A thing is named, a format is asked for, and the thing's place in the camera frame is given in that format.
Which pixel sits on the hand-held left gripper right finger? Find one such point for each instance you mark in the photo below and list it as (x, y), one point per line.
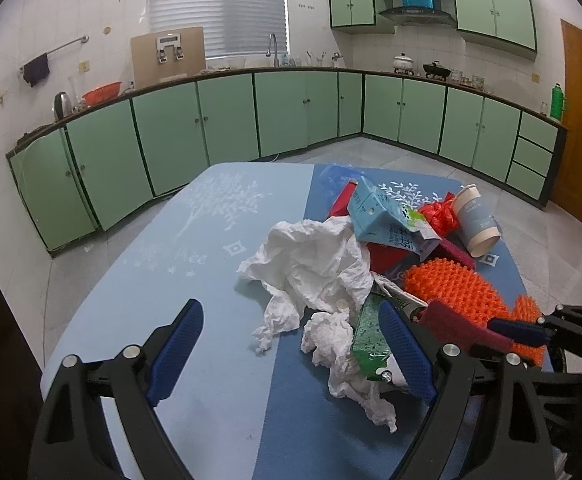
(406, 355)

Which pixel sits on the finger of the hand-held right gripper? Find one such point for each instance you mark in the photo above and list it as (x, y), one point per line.
(516, 332)

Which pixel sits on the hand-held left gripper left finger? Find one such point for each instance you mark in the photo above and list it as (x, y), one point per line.
(178, 345)

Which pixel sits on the maroon scouring pad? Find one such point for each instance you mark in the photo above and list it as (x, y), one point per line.
(451, 320)

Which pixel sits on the red plastic bag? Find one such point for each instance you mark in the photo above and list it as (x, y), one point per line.
(436, 215)

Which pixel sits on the blue plastic bag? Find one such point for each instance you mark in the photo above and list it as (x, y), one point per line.
(336, 177)

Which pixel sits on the green foil packet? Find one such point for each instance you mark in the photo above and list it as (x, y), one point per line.
(366, 335)

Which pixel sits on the white printed wrapper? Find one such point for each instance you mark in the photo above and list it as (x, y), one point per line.
(396, 292)

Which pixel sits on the small crumpled white tissue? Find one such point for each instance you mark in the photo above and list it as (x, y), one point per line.
(331, 340)

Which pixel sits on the orange spiked silicone glove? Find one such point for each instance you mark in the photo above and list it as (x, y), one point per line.
(446, 282)

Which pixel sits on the magenta scouring pad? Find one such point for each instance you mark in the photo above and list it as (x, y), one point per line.
(458, 252)

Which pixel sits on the red paper packaging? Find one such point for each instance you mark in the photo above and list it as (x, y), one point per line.
(388, 257)

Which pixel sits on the light blue printed mat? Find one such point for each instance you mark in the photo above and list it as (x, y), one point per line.
(171, 240)

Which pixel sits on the grey paper cup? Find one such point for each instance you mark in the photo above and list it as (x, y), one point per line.
(473, 220)

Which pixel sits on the large crumpled white paper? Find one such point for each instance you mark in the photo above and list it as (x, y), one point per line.
(311, 260)

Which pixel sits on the blue milk carton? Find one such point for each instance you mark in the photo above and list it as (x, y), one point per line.
(376, 215)

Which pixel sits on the green base cabinets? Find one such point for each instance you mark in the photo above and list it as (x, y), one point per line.
(421, 110)
(171, 135)

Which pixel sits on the green thermos bottle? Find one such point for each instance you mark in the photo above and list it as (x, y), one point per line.
(557, 102)

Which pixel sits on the red plastic basin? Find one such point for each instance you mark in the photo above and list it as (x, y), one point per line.
(102, 94)

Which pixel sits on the metal kettle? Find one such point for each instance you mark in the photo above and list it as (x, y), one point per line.
(62, 106)

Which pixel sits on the clear plastic pitcher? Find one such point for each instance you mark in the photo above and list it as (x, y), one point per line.
(75, 92)

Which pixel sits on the black wok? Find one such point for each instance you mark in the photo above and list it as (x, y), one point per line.
(437, 69)

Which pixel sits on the cardboard box on counter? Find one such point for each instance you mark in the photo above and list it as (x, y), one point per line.
(146, 65)

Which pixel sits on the white cooking pot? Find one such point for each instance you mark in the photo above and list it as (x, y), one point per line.
(403, 63)

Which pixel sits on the dark hanging towel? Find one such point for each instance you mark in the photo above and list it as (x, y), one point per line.
(36, 70)

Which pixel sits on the metal faucet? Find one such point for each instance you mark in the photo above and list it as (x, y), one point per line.
(273, 47)

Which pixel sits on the range hood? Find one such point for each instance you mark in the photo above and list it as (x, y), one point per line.
(416, 14)

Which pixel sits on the white window blind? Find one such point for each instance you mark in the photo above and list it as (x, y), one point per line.
(216, 5)

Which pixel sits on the metal towel rail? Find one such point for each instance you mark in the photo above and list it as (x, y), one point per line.
(61, 49)

